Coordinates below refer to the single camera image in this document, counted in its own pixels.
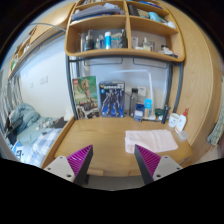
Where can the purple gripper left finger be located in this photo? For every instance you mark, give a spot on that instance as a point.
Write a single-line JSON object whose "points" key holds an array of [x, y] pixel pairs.
{"points": [[79, 162]]}

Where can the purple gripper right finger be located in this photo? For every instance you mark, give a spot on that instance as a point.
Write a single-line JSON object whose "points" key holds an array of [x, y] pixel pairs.
{"points": [[147, 162]]}

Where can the light pink towel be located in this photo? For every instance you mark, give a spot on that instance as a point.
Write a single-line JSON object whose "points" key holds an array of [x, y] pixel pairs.
{"points": [[156, 141]]}

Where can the wooden desk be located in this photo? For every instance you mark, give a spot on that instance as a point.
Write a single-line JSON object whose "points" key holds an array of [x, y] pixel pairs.
{"points": [[107, 136]]}

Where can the small clear plastic cup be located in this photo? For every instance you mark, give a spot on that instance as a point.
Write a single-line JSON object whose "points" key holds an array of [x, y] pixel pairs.
{"points": [[183, 136]]}

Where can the white jar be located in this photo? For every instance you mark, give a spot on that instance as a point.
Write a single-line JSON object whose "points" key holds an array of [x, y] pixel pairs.
{"points": [[173, 119]]}

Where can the bed with checkered bedding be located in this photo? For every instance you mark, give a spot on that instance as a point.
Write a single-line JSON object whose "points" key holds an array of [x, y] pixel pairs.
{"points": [[33, 143]]}

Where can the small blue box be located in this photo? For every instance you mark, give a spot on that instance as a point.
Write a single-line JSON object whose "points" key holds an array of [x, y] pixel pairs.
{"points": [[139, 112]]}

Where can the white bottle red cap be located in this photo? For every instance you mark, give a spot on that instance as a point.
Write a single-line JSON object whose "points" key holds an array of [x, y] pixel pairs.
{"points": [[181, 121]]}

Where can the dark cylindrical bottle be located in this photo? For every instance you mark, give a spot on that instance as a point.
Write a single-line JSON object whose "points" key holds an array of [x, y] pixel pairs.
{"points": [[165, 115]]}

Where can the dark grey water bottle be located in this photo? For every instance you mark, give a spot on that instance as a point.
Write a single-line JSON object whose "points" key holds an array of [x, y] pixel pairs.
{"points": [[133, 101]]}

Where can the green Groot toy box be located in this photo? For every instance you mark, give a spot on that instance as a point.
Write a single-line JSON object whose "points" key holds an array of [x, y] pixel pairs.
{"points": [[85, 96]]}

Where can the blue-green crumpled blanket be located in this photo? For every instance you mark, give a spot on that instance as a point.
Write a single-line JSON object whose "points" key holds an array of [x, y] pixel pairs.
{"points": [[23, 116]]}

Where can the blue robot model box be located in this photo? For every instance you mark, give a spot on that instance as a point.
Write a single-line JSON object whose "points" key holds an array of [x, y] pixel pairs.
{"points": [[112, 95]]}

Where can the dark bottle on shelf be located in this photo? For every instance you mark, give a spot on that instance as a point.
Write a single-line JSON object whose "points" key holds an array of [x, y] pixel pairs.
{"points": [[89, 43]]}

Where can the blue white spray can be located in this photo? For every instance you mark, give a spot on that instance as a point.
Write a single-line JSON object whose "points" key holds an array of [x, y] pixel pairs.
{"points": [[107, 40]]}

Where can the wooden wall shelf unit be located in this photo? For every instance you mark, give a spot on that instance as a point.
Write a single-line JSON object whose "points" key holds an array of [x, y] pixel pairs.
{"points": [[130, 23]]}

